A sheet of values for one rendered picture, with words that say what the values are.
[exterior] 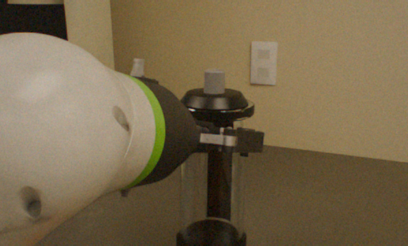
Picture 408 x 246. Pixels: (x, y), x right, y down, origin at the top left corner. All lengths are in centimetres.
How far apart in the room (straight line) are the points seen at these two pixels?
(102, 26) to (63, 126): 71
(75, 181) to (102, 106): 4
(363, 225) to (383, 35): 49
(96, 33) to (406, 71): 72
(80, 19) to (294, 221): 55
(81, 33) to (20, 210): 66
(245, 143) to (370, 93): 72
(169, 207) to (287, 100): 49
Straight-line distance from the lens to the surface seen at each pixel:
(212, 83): 55
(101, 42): 92
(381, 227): 84
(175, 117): 34
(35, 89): 22
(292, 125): 118
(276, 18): 114
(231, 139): 42
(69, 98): 22
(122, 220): 82
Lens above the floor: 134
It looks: 18 degrees down
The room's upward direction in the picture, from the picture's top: straight up
